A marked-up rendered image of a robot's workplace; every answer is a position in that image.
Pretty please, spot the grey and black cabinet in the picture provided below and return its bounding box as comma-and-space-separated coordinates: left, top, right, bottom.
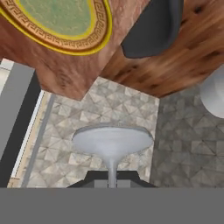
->
0, 62, 42, 188

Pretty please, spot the green plate with gold rim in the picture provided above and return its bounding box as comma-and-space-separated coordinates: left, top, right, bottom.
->
0, 0, 114, 57

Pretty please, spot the white round object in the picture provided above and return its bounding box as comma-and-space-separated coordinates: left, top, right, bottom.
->
199, 65, 224, 119

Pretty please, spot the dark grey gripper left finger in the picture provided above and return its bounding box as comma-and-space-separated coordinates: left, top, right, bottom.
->
66, 170, 109, 189

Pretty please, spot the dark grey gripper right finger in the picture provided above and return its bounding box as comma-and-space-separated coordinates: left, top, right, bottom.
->
116, 170, 158, 189

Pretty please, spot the clear grey wine glass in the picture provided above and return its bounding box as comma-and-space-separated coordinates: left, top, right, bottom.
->
72, 123, 155, 189

